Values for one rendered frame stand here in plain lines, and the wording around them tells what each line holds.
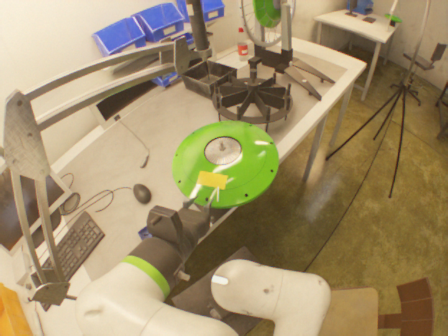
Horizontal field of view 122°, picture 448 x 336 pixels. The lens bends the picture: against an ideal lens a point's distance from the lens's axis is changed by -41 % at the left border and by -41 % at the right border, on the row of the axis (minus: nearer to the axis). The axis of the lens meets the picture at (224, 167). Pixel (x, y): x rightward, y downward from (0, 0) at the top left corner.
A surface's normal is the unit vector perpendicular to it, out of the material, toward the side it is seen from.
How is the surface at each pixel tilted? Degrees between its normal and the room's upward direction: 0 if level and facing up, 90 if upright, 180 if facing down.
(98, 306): 20
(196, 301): 0
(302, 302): 13
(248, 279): 8
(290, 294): 0
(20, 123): 90
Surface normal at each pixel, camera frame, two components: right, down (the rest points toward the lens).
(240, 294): -0.16, -0.46
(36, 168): 0.84, 0.37
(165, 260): 0.67, -0.60
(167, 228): -0.31, 0.31
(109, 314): 0.02, -0.75
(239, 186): 0.00, -0.27
